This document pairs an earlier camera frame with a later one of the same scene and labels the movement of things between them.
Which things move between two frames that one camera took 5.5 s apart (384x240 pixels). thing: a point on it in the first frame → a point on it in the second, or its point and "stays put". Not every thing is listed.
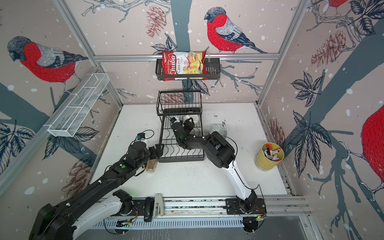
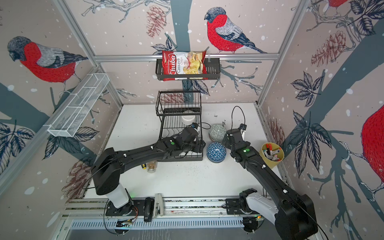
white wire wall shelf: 77,105 stays put
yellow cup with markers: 270,155 stays put
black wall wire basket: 213,68 stays put
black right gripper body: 188,128 → 225,139
